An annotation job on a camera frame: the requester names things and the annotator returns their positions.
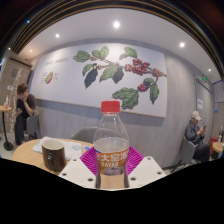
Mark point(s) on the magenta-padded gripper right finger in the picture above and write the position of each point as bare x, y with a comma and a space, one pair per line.
146, 171

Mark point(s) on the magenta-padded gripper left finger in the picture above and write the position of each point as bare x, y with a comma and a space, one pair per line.
77, 173

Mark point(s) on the clear red-capped drink bottle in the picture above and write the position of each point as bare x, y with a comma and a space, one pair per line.
111, 143

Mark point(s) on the dark brown mug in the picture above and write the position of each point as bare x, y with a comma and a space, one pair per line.
53, 155

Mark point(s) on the grey upholstered chair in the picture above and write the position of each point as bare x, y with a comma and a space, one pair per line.
85, 135

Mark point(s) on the person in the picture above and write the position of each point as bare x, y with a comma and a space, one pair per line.
193, 133
24, 110

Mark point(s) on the small round wooden table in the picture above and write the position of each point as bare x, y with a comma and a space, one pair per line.
5, 109

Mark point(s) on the small clear bottle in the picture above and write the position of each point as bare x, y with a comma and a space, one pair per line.
7, 102

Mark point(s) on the green exit sign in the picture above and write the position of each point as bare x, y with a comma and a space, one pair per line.
204, 79

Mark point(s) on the round ceiling lights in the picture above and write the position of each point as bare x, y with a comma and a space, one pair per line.
116, 24

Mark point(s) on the coffee plant wall picture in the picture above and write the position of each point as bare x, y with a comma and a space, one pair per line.
66, 83

